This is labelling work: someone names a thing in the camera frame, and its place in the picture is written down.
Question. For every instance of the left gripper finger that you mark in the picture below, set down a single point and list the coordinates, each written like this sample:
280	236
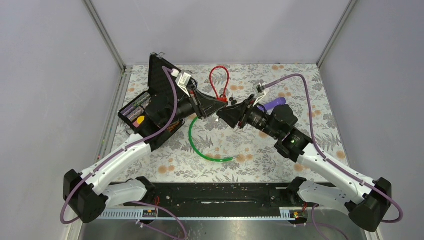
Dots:
213	107
205	99

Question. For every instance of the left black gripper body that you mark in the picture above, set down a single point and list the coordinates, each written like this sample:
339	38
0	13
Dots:
198	105

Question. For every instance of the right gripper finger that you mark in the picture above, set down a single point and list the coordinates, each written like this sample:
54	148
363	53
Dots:
241	106
230	117

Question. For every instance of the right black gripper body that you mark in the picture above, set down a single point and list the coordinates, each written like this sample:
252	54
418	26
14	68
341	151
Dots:
243	119

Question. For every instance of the black keys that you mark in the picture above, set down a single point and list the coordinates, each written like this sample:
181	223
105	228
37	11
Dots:
232	101

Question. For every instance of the orange black padlock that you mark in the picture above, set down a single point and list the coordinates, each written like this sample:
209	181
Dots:
224	98

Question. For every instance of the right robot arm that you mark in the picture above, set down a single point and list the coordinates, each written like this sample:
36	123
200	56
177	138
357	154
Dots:
363	199

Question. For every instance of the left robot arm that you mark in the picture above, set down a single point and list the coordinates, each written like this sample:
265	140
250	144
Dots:
91	191

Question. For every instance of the black poker chip case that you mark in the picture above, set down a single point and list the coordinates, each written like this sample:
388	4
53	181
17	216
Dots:
157	102

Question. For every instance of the yellow round chip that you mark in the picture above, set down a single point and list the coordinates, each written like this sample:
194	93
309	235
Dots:
139	121

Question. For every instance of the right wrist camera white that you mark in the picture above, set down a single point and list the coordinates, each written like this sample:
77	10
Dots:
261	92

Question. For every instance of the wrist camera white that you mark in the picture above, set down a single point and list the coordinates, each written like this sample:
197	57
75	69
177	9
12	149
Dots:
261	92
182	79

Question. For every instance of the purple cylindrical handle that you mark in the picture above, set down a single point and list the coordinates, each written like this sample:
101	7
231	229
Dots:
271	105

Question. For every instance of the green cable lock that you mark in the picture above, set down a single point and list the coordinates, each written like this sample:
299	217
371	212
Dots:
200	152

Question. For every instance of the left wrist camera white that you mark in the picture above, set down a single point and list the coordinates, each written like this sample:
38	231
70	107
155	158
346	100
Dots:
182	79

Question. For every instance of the black mounting base plate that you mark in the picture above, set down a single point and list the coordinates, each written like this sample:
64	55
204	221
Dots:
240	200

